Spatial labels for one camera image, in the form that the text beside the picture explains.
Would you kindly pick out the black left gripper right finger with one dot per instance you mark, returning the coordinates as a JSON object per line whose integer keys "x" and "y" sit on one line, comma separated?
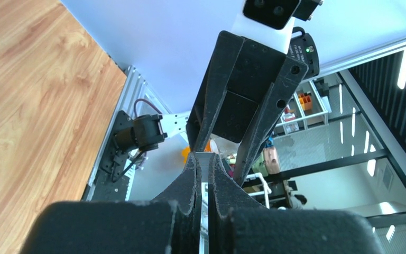
{"x": 240, "y": 224}

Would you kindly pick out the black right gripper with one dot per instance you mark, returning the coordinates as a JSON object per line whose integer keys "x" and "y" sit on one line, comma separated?
{"x": 243, "y": 93}

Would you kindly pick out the aluminium frame rail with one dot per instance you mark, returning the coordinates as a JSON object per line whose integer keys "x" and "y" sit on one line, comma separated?
{"x": 113, "y": 173}

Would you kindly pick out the long staple strip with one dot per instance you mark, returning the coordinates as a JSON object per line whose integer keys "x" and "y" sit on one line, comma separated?
{"x": 205, "y": 162}

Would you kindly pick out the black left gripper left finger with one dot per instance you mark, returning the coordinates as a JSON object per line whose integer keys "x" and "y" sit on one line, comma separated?
{"x": 169, "y": 223}

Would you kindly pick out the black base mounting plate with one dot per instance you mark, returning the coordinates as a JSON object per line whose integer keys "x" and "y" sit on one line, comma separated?
{"x": 125, "y": 146}

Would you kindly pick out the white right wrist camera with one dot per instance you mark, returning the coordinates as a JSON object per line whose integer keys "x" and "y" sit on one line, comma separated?
{"x": 271, "y": 22}

